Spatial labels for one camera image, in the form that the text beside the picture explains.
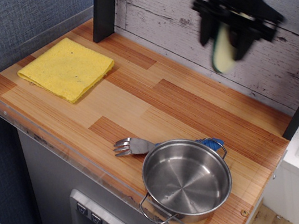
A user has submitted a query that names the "grey toy cabinet front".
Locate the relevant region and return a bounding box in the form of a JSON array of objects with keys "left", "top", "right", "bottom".
[{"left": 1, "top": 128, "right": 244, "bottom": 224}]

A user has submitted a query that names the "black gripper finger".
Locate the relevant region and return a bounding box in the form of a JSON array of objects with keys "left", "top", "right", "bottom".
[
  {"left": 229, "top": 28, "right": 259, "bottom": 61},
  {"left": 199, "top": 12, "right": 219, "bottom": 46}
]

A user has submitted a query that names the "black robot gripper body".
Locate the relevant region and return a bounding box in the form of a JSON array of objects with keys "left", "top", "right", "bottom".
[{"left": 193, "top": 0, "right": 285, "bottom": 41}]

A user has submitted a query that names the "clear acrylic edge guard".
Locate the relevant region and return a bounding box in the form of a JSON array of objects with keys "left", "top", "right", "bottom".
[{"left": 0, "top": 0, "right": 291, "bottom": 224}]

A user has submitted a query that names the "silver dispenser button panel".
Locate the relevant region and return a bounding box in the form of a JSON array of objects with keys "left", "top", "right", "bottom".
[{"left": 69, "top": 189, "right": 125, "bottom": 224}]

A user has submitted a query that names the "blue handled metal fork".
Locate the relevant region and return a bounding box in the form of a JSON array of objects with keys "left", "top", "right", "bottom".
[{"left": 113, "top": 137, "right": 227, "bottom": 158}]

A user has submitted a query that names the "toy avocado half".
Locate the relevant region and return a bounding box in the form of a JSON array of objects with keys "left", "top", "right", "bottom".
[{"left": 211, "top": 22, "right": 249, "bottom": 73}]

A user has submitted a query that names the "left black upright post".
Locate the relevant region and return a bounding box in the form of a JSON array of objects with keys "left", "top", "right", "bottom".
[{"left": 93, "top": 0, "right": 116, "bottom": 43}]

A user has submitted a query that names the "stainless steel pot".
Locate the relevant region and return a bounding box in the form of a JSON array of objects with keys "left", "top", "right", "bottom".
[{"left": 140, "top": 139, "right": 232, "bottom": 224}]

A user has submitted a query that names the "yellow folded cloth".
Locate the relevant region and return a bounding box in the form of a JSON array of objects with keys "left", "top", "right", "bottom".
[{"left": 17, "top": 38, "right": 114, "bottom": 104}]

